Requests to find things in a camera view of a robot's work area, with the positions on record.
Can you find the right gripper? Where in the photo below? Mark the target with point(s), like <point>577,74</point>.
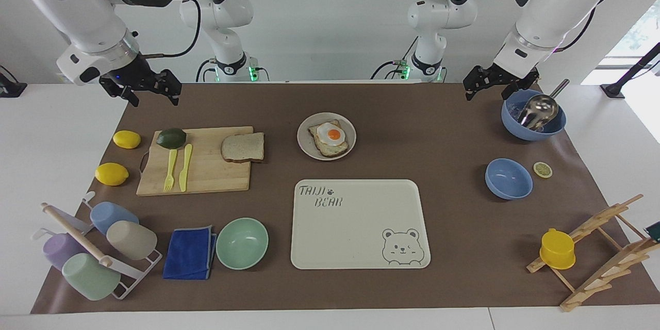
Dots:
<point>133,72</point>

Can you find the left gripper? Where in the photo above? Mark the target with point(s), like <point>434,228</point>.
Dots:
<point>508,78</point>

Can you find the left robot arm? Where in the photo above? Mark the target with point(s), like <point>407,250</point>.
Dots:
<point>546,15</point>

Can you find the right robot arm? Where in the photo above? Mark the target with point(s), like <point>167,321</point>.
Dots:
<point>77,10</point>

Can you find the grey round plate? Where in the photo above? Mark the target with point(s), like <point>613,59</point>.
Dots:
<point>304,144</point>

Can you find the metal ladle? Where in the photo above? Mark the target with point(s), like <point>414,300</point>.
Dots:
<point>539,111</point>

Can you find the yellow lemon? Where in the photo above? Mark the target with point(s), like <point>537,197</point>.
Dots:
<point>126,139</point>
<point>111,174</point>

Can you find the green avocado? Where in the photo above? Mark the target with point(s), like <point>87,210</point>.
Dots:
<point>171,137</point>

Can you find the large blue bowl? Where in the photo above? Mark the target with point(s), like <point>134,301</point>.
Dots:
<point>536,135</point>

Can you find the yellow-green plastic fork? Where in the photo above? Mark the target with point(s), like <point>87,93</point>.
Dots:
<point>170,170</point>

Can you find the yellow-green plastic knife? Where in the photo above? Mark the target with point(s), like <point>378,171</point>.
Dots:
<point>184,165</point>

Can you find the small blue bowl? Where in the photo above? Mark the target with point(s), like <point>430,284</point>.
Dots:
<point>508,180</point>

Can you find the wooden cutting board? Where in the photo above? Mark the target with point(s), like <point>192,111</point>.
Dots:
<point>211,175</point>

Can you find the plain bread slice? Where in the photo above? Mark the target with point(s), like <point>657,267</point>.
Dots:
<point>243,147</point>

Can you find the black stand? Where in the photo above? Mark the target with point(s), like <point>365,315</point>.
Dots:
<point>13,90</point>
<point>626,76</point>

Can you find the blue cup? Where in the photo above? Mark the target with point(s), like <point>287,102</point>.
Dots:
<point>111,215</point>

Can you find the beige cup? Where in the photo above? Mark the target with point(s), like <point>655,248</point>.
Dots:
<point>133,240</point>

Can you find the white cup rack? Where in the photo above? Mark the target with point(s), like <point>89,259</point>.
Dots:
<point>77,233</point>

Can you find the blue folded cloth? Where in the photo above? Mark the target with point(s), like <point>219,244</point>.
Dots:
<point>188,253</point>

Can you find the fried egg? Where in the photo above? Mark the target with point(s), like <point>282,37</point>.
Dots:
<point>332,134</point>

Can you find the wooden dish rack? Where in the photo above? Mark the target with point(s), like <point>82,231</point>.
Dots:
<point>603,221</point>

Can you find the yellow cup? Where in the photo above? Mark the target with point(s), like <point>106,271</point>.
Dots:
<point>557,250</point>

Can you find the toasted bread slice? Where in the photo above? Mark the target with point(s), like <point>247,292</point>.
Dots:
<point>332,150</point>

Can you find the mint green bowl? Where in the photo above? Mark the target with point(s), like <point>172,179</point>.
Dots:
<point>242,243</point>

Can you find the purple cup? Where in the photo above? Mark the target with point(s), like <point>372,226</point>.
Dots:
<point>59,250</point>

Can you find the mint green cup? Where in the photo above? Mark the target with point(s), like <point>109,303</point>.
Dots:
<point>90,278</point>

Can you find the cream tray with bear print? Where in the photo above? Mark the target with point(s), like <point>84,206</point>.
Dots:
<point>356,227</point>

